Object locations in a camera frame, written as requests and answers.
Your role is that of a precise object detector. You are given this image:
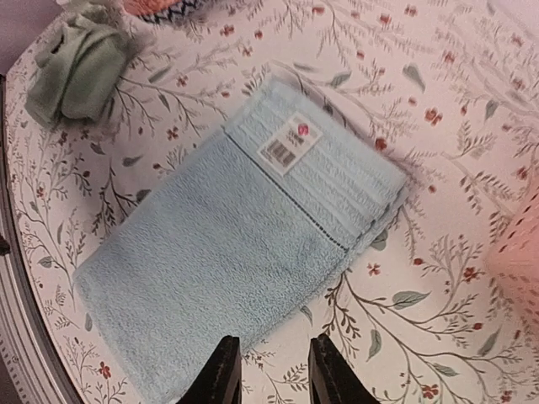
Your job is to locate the pink plastic basket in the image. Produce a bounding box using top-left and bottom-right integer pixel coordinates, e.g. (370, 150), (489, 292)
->
(486, 194), (538, 338)

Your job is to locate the light blue towel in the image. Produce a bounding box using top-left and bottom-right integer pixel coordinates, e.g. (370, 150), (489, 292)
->
(74, 79), (407, 403)

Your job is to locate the front aluminium rail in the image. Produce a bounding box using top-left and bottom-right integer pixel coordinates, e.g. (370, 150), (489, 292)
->
(1, 77), (82, 403)

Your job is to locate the floral table mat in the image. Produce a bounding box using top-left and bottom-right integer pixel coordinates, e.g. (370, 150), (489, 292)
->
(3, 1), (538, 403)

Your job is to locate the green panda towel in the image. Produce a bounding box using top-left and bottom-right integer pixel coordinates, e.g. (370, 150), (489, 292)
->
(25, 3), (136, 126)

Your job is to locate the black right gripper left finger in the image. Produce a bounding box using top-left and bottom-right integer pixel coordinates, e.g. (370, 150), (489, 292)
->
(178, 336), (242, 404)

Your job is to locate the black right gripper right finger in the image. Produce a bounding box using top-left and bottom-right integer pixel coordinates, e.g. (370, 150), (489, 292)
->
(308, 333), (379, 404)

